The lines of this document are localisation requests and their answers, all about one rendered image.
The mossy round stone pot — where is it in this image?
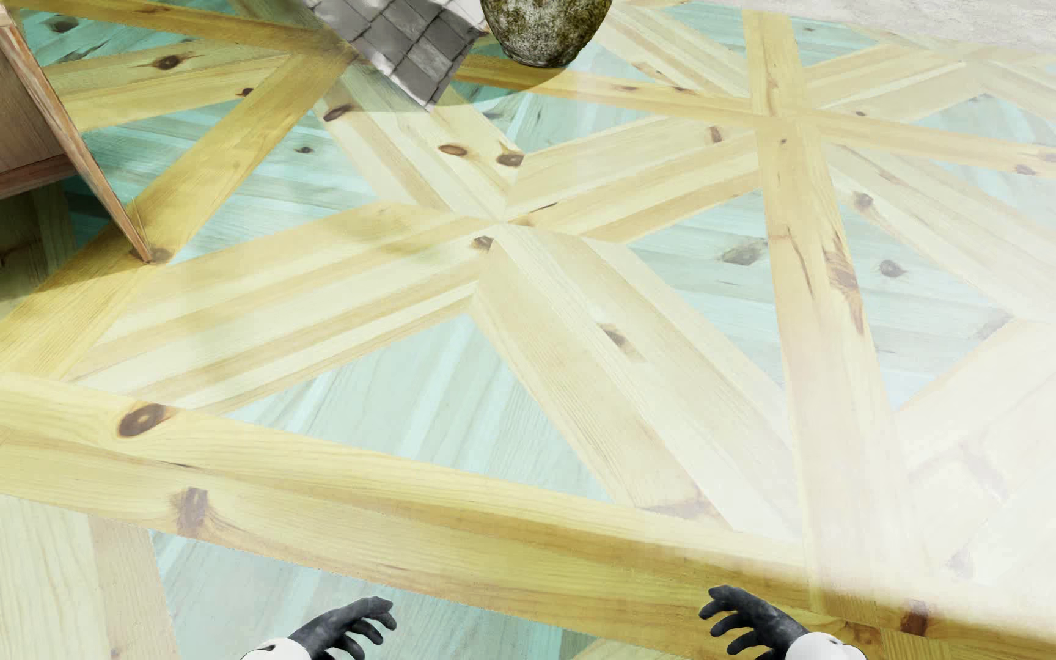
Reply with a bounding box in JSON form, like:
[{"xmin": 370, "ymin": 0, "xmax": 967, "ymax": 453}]
[{"xmin": 479, "ymin": 0, "xmax": 614, "ymax": 69}]

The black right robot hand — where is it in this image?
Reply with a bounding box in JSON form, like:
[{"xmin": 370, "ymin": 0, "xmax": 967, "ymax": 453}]
[{"xmin": 699, "ymin": 585, "xmax": 810, "ymax": 660}]

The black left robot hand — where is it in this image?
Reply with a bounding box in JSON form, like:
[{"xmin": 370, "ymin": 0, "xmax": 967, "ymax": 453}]
[{"xmin": 288, "ymin": 596, "xmax": 398, "ymax": 660}]

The wooden cabinet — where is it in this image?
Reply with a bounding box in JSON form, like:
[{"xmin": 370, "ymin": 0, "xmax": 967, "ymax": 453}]
[{"xmin": 0, "ymin": 0, "xmax": 154, "ymax": 264}]

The grey tiled box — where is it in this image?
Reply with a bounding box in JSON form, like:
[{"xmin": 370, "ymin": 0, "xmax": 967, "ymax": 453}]
[{"xmin": 301, "ymin": 0, "xmax": 490, "ymax": 109}]

